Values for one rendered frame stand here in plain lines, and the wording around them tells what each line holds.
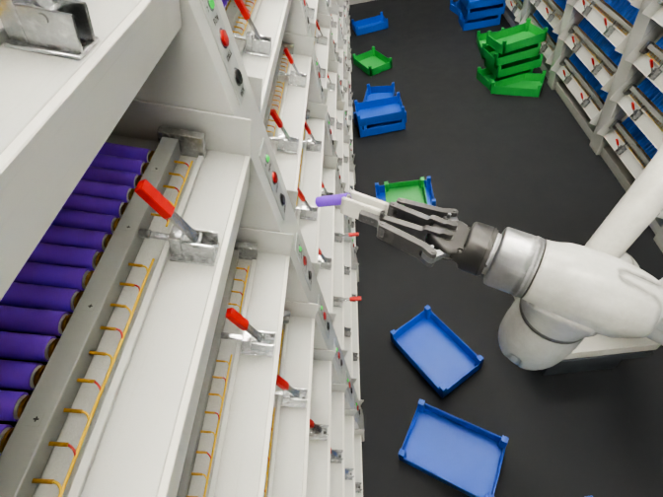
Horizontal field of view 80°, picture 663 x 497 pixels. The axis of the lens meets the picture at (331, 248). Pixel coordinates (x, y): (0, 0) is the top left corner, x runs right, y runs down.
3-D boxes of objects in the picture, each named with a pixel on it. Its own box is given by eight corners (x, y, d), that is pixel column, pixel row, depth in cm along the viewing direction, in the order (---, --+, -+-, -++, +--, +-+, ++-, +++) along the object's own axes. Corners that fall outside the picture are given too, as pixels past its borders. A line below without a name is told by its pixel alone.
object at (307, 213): (322, 131, 126) (330, 91, 116) (313, 290, 87) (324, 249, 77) (257, 120, 124) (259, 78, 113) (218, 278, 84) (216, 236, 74)
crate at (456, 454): (505, 444, 134) (509, 437, 128) (489, 507, 124) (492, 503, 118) (419, 405, 147) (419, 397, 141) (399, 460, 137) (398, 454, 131)
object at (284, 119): (309, 72, 112) (317, 20, 101) (291, 230, 72) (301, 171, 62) (236, 58, 109) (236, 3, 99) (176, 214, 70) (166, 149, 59)
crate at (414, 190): (430, 238, 198) (431, 232, 190) (390, 242, 200) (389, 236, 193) (423, 183, 207) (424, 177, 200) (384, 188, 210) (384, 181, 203)
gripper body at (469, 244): (477, 289, 57) (415, 265, 60) (487, 256, 63) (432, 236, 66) (494, 250, 52) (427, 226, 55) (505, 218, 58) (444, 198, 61)
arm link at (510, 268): (523, 272, 62) (484, 258, 64) (549, 226, 56) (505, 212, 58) (514, 311, 56) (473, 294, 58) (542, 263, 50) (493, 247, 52)
